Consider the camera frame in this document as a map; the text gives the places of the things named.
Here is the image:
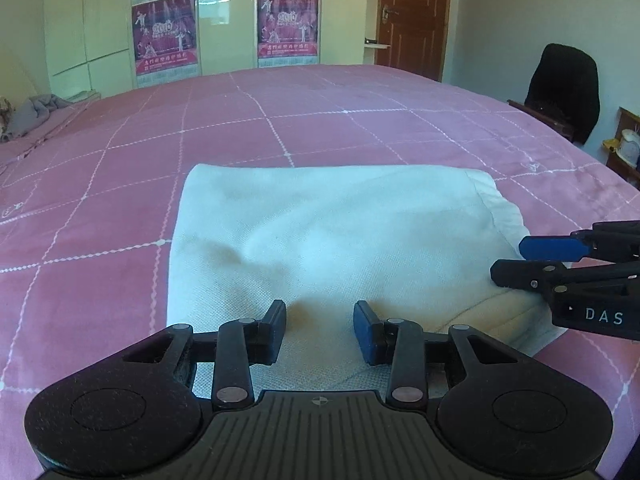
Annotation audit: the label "black backed wooden chair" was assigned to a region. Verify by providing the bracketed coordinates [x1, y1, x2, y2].
[506, 43, 600, 147]

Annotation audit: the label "white round container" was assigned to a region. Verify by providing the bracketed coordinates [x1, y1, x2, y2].
[617, 129, 640, 169]

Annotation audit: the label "cream glossy wardrobe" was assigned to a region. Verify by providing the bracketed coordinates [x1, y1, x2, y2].
[44, 0, 371, 98]

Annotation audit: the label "pink checked bedspread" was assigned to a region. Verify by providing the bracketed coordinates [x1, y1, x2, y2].
[0, 63, 640, 480]

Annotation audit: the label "grey crumpled cloth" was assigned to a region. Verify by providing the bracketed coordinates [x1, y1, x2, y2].
[0, 95, 76, 142]

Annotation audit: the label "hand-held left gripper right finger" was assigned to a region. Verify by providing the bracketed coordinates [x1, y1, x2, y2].
[353, 300, 521, 406]

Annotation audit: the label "dark wooden dresser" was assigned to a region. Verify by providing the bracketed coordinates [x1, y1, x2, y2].
[602, 106, 640, 190]

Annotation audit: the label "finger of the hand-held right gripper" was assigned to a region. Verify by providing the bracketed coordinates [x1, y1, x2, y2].
[518, 221, 640, 263]
[490, 258, 640, 306]

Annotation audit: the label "white pants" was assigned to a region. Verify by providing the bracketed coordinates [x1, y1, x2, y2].
[166, 162, 568, 396]

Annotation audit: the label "cream corner shelf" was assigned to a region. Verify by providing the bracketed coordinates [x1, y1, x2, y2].
[363, 0, 392, 65]

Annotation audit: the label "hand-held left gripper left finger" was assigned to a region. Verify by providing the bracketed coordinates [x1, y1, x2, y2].
[122, 300, 288, 411]

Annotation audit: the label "large purple wall poster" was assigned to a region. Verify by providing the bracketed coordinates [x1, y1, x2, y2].
[131, 0, 199, 90]
[257, 0, 321, 68]

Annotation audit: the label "brown wooden door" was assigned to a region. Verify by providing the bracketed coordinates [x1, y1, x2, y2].
[375, 0, 453, 82]

